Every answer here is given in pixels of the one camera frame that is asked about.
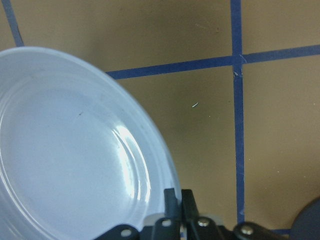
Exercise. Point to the dark blue saucepan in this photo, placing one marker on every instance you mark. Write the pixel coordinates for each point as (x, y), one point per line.
(306, 225)

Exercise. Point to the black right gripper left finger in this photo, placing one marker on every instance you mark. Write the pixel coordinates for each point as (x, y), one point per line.
(172, 212)

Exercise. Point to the blue plate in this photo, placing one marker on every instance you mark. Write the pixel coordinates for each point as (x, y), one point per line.
(78, 154)

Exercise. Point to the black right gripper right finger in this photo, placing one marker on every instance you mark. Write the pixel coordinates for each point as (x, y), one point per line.
(189, 209)

